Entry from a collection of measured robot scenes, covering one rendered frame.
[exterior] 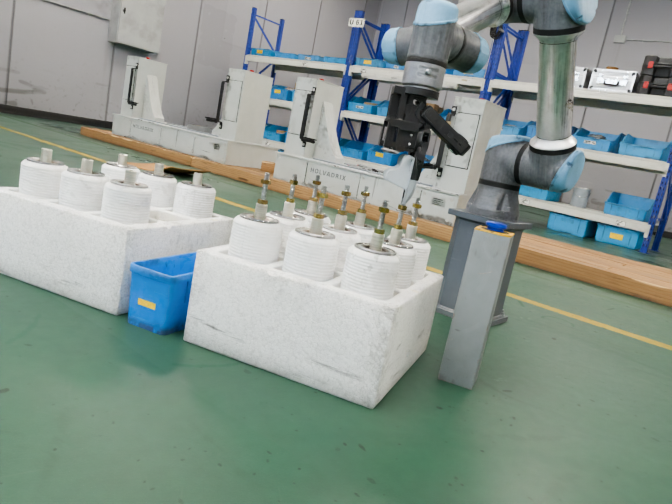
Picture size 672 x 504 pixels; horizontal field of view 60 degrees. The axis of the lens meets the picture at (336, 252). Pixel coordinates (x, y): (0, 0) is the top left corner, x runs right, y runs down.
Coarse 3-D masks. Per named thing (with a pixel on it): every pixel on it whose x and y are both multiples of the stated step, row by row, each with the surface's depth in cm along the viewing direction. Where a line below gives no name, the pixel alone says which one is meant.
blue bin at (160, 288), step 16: (176, 256) 124; (192, 256) 129; (144, 272) 110; (160, 272) 120; (176, 272) 125; (192, 272) 113; (144, 288) 111; (160, 288) 109; (176, 288) 110; (144, 304) 111; (160, 304) 109; (176, 304) 111; (128, 320) 113; (144, 320) 112; (160, 320) 110; (176, 320) 113
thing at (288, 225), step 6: (270, 216) 118; (282, 222) 116; (288, 222) 116; (294, 222) 117; (300, 222) 118; (306, 222) 120; (288, 228) 117; (294, 228) 117; (282, 240) 117; (282, 246) 117; (282, 252) 117
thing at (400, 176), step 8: (408, 160) 107; (400, 168) 108; (408, 168) 108; (392, 176) 108; (400, 176) 108; (408, 176) 108; (400, 184) 108; (408, 184) 108; (416, 184) 108; (408, 192) 108; (408, 200) 110
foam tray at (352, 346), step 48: (192, 288) 108; (240, 288) 104; (288, 288) 100; (336, 288) 99; (432, 288) 120; (192, 336) 109; (240, 336) 105; (288, 336) 101; (336, 336) 98; (384, 336) 95; (336, 384) 99; (384, 384) 100
